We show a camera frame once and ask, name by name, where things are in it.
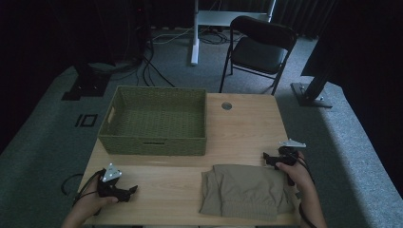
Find folded khaki pants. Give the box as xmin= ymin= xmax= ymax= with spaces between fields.
xmin=199 ymin=163 xmax=298 ymax=222

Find green woven basket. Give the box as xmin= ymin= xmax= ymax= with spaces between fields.
xmin=97 ymin=85 xmax=208 ymax=157

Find black floor cables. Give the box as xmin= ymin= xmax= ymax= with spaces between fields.
xmin=135 ymin=47 xmax=176 ymax=88

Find person's left hand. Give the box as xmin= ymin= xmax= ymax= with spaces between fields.
xmin=72 ymin=181 xmax=119 ymax=220

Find person's right hand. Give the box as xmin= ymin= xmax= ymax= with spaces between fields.
xmin=275 ymin=151 xmax=316 ymax=192

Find black folding chair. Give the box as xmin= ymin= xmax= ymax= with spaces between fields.
xmin=219 ymin=15 xmax=299 ymax=96

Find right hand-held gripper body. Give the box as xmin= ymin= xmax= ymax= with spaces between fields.
xmin=275 ymin=139 xmax=307 ymax=187

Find white floor cable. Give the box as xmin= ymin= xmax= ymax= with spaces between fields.
xmin=151 ymin=26 xmax=195 ymax=46

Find black stand with bolted base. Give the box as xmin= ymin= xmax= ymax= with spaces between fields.
xmin=290 ymin=31 xmax=335 ymax=109

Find white desk frame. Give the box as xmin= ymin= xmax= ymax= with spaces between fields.
xmin=189 ymin=0 xmax=278 ymax=67

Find black stand with flat base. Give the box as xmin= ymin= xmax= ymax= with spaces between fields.
xmin=61 ymin=61 xmax=112 ymax=102

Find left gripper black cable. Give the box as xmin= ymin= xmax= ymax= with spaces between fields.
xmin=60 ymin=170 xmax=106 ymax=207

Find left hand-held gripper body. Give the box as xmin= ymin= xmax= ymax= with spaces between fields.
xmin=96 ymin=162 xmax=131 ymax=203

